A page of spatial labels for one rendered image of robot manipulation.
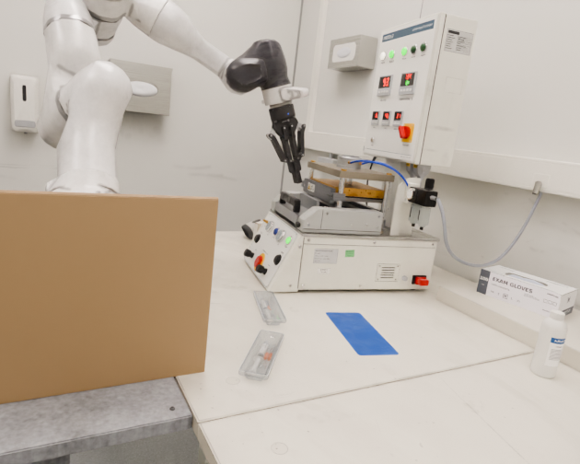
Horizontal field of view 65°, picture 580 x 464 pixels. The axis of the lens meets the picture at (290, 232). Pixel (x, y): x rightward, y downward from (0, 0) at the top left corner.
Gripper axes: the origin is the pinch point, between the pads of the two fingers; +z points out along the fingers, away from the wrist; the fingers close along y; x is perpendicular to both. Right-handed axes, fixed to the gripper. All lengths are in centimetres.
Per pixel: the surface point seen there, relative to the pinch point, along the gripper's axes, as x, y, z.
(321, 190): 5.7, -4.5, 6.7
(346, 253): 17.5, -1.8, 24.1
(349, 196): 11.7, -10.0, 9.8
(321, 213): 16.1, 2.7, 10.1
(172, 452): -26, 62, 91
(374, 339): 45, 11, 34
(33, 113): -129, 66, -39
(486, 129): 9, -73, 5
